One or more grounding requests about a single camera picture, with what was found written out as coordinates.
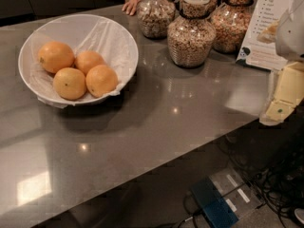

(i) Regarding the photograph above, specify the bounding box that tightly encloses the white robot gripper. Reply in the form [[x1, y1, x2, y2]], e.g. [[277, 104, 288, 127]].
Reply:
[[259, 0, 304, 126]]

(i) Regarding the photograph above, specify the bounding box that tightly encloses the orange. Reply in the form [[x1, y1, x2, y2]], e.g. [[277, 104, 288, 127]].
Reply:
[[53, 67, 86, 100], [75, 50, 105, 75], [85, 65, 119, 98], [38, 41, 75, 73]]

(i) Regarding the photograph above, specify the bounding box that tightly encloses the white plastic bowl liner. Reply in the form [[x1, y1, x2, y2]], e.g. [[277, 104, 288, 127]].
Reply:
[[28, 16, 138, 109]]

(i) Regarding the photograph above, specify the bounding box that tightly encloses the white bowl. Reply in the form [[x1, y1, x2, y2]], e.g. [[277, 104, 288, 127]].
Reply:
[[17, 13, 140, 106]]

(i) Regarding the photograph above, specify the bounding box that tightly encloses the right glass cereal jar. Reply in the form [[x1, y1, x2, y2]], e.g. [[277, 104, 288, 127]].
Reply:
[[211, 0, 254, 53]]

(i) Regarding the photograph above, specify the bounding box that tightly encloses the glass cereal jar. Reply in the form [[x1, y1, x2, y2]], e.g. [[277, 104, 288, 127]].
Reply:
[[211, 0, 254, 53], [137, 0, 176, 39], [167, 0, 216, 68]]

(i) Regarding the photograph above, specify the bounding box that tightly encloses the white allergens information sign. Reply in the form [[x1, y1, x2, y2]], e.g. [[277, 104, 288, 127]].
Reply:
[[237, 0, 294, 70]]

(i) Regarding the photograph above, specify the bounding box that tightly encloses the middle glass cereal jar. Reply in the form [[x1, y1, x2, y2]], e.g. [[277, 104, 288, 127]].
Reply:
[[167, 0, 216, 68]]

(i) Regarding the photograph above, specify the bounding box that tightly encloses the blue box on floor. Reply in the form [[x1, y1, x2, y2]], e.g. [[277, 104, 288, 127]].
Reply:
[[190, 178, 238, 228]]

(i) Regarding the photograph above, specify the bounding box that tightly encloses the left glass cereal jar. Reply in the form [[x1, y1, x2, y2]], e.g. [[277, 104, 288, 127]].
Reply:
[[137, 0, 176, 39]]

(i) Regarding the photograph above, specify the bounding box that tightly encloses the black cable tangle on floor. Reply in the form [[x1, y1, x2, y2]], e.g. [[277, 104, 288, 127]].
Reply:
[[218, 123, 304, 228]]

